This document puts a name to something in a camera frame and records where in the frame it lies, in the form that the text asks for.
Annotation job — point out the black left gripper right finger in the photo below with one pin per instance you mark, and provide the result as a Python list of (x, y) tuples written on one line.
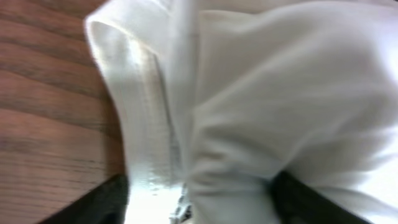
[(296, 203)]

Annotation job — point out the white printed t-shirt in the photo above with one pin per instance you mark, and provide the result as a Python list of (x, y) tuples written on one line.
[(216, 98)]

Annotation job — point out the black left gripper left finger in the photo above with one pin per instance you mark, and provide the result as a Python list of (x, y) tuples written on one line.
[(105, 204)]

